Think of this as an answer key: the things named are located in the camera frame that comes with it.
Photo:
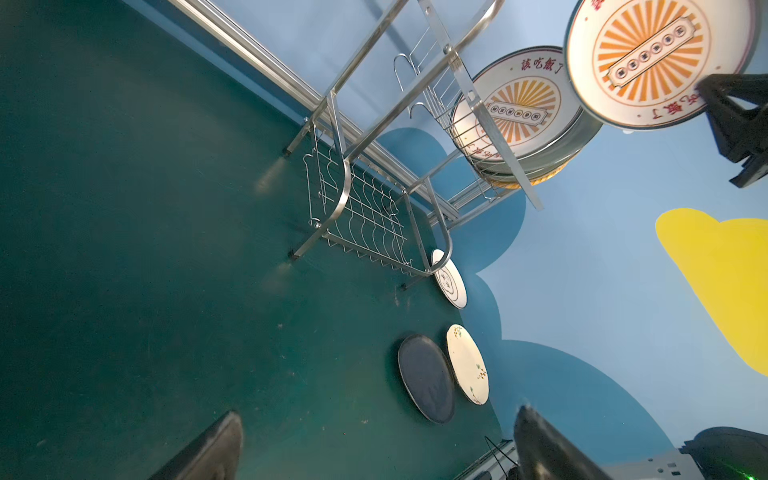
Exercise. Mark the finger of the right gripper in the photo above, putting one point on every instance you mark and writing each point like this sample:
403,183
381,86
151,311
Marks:
736,107
754,168

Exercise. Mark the dark blue round plate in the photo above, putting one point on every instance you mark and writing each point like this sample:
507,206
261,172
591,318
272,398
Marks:
427,378

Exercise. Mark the orange woven round plate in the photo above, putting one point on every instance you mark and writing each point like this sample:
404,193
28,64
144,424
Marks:
514,185

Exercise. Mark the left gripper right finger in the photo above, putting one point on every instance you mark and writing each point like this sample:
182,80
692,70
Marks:
544,453

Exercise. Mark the aluminium frame back bar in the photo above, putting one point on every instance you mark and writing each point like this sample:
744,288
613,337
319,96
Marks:
237,40

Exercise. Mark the cream floral plate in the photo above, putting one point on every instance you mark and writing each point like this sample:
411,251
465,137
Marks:
468,364

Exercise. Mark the chrome two-tier dish rack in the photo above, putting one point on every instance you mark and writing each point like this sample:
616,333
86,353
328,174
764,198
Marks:
361,216

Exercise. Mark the grey-green plain plate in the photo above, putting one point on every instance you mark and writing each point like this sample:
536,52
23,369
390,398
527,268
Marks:
553,154

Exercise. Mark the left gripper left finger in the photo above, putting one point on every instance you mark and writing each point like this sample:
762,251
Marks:
214,454

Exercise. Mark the white plate orange sunburst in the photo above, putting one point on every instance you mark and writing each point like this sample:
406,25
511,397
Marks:
529,96

